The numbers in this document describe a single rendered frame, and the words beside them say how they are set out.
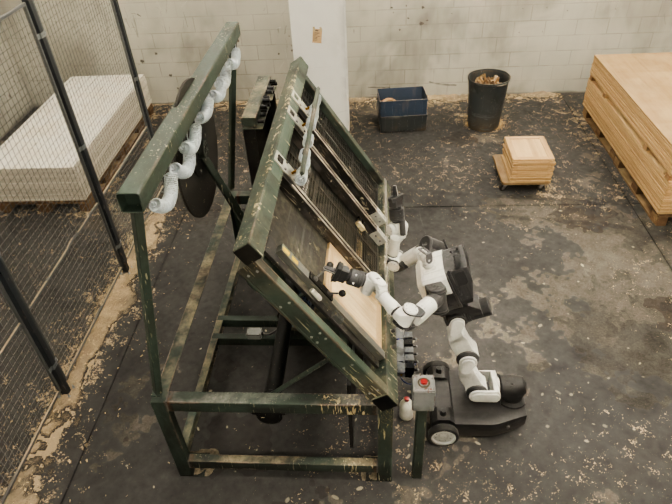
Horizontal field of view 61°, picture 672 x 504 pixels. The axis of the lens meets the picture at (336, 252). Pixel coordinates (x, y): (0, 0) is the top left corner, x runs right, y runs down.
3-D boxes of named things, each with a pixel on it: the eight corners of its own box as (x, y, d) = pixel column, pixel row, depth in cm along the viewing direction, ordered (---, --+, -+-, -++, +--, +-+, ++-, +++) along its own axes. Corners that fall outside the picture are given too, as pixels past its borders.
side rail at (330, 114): (372, 188, 475) (383, 182, 471) (290, 82, 421) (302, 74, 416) (372, 183, 481) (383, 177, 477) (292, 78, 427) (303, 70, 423)
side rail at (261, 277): (370, 400, 311) (387, 393, 307) (236, 272, 257) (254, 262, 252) (370, 391, 316) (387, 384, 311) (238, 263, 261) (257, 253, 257)
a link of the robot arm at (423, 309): (409, 338, 285) (431, 318, 301) (419, 321, 277) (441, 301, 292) (391, 323, 289) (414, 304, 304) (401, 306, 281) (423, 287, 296)
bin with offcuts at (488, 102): (507, 134, 712) (515, 84, 671) (465, 135, 715) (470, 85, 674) (499, 115, 752) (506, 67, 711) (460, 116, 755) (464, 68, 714)
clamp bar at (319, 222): (378, 303, 364) (411, 288, 354) (259, 168, 305) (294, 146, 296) (378, 292, 371) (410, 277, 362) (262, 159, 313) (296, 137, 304)
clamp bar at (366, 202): (378, 228, 425) (406, 214, 416) (278, 104, 367) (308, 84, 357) (378, 220, 433) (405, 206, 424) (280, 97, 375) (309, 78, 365)
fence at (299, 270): (379, 360, 328) (385, 358, 326) (275, 253, 281) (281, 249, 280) (379, 354, 332) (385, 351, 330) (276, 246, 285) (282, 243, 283)
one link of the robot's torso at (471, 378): (486, 378, 394) (474, 333, 366) (490, 403, 379) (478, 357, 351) (463, 382, 398) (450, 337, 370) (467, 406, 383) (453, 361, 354)
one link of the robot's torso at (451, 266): (477, 273, 344) (458, 230, 324) (485, 314, 318) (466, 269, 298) (430, 287, 353) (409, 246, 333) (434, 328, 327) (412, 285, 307)
